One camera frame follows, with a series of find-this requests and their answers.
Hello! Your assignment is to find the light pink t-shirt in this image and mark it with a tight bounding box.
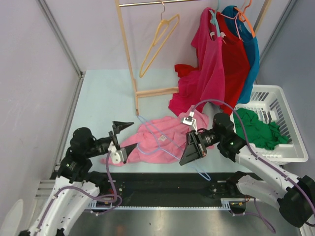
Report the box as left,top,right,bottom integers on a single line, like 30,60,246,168
99,105,210,167

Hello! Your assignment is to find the white plastic laundry basket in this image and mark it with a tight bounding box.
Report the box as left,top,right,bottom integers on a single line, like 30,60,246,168
231,85,309,165

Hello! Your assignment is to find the orange hanger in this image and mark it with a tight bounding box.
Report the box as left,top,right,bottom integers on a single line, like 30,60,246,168
234,0,256,38

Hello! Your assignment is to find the wooden clothes rack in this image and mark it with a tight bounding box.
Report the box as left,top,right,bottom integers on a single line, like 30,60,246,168
114,0,274,116

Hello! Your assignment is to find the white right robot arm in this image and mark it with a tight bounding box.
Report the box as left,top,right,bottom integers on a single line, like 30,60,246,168
179,113,315,228

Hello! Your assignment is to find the magenta t-shirt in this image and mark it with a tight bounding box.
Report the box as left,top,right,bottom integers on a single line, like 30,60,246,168
169,7,225,116

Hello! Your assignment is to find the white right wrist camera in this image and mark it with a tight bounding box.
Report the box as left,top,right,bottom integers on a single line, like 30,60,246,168
182,111,197,131

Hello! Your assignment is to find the green t-shirt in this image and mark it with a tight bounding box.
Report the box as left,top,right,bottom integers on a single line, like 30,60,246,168
237,108,289,150

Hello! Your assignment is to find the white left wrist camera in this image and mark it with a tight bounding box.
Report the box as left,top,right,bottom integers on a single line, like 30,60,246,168
108,146,127,164

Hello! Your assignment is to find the red t-shirt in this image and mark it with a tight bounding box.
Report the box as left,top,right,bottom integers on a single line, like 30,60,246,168
174,13,250,115

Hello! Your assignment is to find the pink hanger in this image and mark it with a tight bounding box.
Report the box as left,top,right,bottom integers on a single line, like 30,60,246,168
220,12,242,40

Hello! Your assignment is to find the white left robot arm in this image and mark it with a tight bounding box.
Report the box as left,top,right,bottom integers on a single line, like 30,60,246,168
19,121,137,236

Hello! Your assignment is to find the teal hanger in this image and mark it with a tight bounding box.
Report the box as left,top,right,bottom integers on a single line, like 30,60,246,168
209,0,221,37

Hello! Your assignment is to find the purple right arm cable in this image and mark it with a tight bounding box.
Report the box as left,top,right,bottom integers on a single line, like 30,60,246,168
191,99,315,227

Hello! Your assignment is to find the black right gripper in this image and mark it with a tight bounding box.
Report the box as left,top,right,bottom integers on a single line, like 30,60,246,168
180,129,222,166

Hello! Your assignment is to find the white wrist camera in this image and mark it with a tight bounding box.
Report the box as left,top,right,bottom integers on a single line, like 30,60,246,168
182,111,197,131
108,146,127,164

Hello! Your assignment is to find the white slotted cable duct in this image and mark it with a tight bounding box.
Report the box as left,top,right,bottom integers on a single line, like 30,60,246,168
88,198,232,211

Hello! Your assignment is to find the yellow hanger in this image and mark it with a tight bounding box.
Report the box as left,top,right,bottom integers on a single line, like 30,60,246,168
139,0,180,78

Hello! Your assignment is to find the blue t-shirt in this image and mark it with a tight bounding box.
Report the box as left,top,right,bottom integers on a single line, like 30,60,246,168
223,5,260,104

